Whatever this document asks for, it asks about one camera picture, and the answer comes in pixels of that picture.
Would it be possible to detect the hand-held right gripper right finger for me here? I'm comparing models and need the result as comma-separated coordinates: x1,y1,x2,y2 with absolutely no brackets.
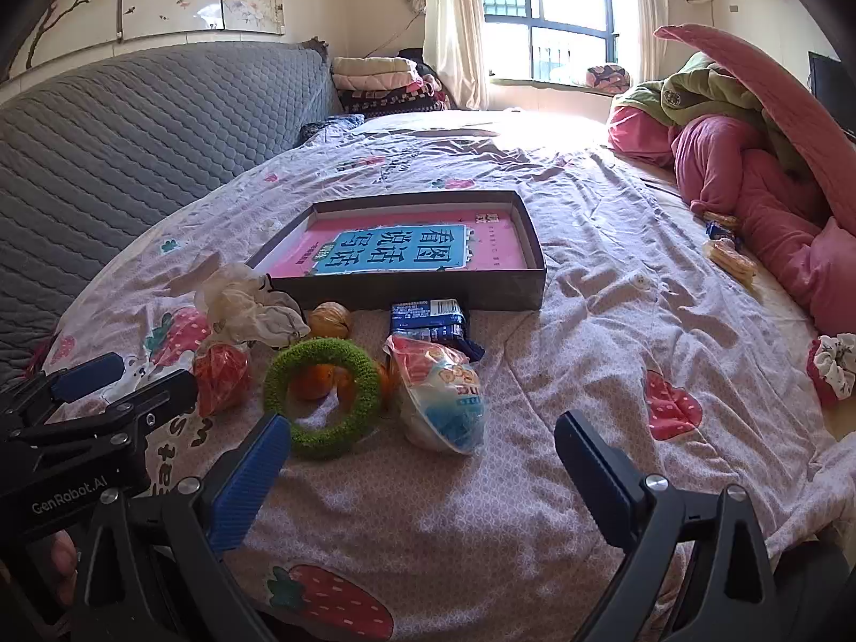
554,409,780,642

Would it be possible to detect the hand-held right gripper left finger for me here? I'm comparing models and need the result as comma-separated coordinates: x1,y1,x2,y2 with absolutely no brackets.
70,412,293,642

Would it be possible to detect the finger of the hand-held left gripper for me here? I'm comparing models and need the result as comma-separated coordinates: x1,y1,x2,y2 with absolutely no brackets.
6,369,200,457
0,351,125,419

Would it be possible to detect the green fuzzy ring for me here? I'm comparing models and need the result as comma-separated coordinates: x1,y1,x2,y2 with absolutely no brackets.
263,338,384,461

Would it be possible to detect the orange tangerine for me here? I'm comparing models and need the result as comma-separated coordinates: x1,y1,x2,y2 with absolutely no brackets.
294,362,337,401
338,360,392,410

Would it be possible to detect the white plastic bag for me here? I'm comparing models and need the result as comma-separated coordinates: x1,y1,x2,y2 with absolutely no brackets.
194,264,312,349

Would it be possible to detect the white printed snack bag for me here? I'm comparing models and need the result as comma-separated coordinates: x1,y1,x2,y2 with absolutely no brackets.
383,334,486,456

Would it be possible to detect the dark cardboard box tray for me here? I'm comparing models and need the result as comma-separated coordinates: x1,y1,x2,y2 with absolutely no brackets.
244,190,548,312

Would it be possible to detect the blue snack packet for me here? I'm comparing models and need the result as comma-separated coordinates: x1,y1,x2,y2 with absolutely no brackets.
389,298,484,361

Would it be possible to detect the person's left hand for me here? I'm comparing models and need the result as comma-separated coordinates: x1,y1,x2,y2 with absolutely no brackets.
40,527,80,611

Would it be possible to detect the floral strawberry bedspread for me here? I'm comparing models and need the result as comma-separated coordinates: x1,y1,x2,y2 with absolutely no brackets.
40,110,856,642

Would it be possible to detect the grey quilted headboard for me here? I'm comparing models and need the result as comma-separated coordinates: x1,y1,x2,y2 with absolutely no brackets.
0,40,345,382

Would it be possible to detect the yellow biscuit packet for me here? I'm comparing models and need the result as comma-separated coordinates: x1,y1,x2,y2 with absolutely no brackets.
709,239,759,283

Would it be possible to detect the white red scrunchie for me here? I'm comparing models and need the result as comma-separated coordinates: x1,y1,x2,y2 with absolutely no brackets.
806,333,856,402

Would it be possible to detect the magenta fleece blanket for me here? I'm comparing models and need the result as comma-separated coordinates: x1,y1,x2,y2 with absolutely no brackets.
670,113,856,335

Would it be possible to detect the dark blue patterned cloth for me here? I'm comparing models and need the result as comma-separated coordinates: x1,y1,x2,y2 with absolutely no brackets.
299,113,365,144

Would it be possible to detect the dark checked folded blanket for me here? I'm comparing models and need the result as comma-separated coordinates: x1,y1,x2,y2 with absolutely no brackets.
338,80,450,118

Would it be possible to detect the window ledge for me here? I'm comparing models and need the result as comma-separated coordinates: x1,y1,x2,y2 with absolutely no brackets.
490,77,613,123

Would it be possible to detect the cream folded quilt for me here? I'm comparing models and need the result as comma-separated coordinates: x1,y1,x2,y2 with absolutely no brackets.
332,55,422,91

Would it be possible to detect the patterned folded blanket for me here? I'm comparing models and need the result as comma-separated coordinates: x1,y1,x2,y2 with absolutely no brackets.
585,65,633,95

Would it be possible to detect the green blanket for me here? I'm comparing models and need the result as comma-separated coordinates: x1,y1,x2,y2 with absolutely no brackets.
612,52,813,178

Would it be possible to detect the pink quilt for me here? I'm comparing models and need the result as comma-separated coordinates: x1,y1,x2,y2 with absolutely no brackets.
607,23,856,215

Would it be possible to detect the black television screen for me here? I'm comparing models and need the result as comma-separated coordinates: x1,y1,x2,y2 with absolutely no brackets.
808,51,856,138

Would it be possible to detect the cream curtain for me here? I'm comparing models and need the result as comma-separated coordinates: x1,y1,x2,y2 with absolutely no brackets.
627,0,671,85
423,0,491,111

